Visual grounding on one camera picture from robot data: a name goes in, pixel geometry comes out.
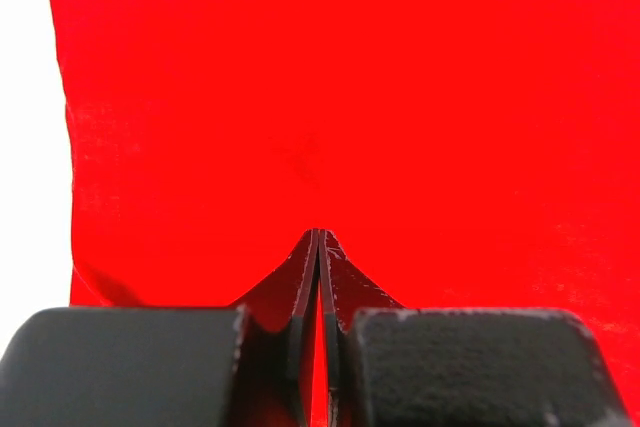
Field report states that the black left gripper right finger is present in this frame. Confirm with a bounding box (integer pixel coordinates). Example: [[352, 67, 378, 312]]
[[318, 230, 632, 426]]

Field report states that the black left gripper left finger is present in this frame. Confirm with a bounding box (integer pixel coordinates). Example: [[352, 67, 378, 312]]
[[1, 229, 319, 426]]

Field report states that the red t shirt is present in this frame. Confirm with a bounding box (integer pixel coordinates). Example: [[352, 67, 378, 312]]
[[50, 0, 639, 415]]

